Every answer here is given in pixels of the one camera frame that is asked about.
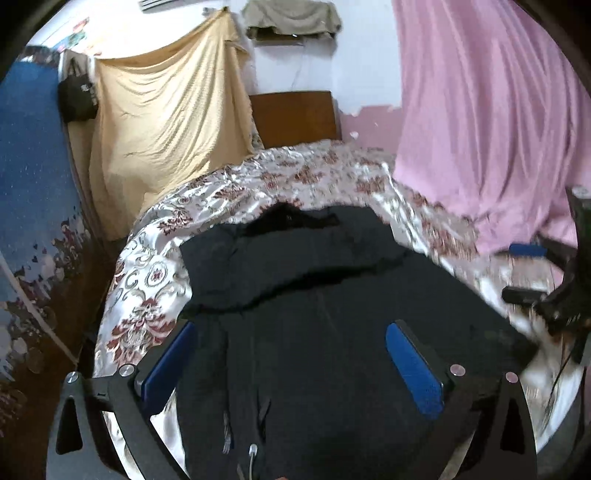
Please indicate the black jacket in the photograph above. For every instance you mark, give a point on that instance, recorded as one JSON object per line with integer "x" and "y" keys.
{"x": 332, "y": 323}

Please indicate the white air conditioner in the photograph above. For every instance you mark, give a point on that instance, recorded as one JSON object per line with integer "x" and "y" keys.
{"x": 154, "y": 3}

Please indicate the yellow hanging sheet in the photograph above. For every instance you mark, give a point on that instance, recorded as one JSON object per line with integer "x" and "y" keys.
{"x": 166, "y": 124}

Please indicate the floral satin bedspread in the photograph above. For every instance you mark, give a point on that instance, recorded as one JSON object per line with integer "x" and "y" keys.
{"x": 194, "y": 230}

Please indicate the olive cloth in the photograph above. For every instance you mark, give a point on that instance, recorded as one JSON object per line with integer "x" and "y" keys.
{"x": 293, "y": 18}

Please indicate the colourful wall poster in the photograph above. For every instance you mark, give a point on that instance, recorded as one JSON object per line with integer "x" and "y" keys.
{"x": 76, "y": 34}

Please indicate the pink curtain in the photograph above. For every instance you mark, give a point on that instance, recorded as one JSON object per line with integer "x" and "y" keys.
{"x": 485, "y": 124}

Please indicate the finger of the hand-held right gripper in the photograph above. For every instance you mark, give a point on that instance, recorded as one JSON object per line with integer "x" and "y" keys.
{"x": 528, "y": 250}
{"x": 524, "y": 295}

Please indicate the black tote bag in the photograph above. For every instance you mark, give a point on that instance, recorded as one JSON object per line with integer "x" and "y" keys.
{"x": 78, "y": 97}

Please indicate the wooden headboard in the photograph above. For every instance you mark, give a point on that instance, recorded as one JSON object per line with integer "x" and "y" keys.
{"x": 295, "y": 117}

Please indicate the blue printed fabric wardrobe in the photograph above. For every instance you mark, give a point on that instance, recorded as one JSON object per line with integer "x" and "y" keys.
{"x": 32, "y": 207}

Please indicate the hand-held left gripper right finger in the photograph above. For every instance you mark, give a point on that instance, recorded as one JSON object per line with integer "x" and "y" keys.
{"x": 413, "y": 364}

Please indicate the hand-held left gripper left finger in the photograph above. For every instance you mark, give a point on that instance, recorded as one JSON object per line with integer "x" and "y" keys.
{"x": 166, "y": 364}

